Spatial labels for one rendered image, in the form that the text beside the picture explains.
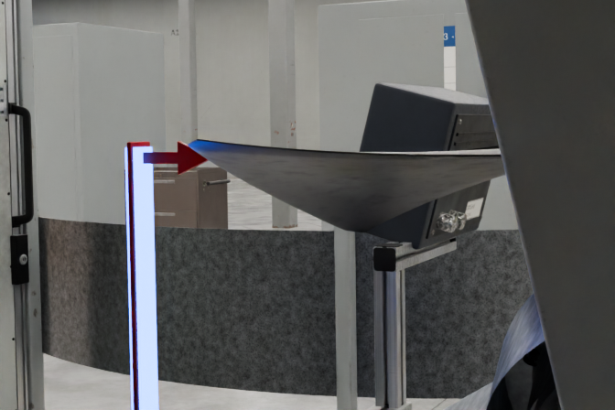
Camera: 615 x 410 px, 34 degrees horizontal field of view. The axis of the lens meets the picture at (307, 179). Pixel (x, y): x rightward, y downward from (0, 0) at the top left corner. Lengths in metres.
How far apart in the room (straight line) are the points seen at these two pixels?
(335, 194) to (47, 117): 9.85
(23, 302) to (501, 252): 1.28
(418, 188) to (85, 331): 2.23
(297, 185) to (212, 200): 6.84
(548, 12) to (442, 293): 2.17
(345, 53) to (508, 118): 6.88
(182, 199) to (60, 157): 3.22
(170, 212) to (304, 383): 5.03
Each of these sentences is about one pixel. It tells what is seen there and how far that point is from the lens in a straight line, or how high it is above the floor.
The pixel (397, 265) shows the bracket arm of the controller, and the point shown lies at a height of 1.03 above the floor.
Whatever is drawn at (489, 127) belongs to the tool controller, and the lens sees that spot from 1.41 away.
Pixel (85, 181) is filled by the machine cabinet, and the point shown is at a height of 0.68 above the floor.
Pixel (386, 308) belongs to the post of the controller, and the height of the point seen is 0.98.
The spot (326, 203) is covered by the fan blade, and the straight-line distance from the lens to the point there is 0.75.
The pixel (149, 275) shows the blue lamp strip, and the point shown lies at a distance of 0.77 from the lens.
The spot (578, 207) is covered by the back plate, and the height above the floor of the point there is 1.17.
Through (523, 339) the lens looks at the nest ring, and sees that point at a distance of 0.43.
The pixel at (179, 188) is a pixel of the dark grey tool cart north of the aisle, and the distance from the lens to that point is 7.42.
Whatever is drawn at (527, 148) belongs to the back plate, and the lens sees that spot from 0.32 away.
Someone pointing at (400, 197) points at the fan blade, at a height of 1.15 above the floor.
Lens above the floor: 1.20
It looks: 3 degrees down
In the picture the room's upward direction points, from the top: 1 degrees counter-clockwise
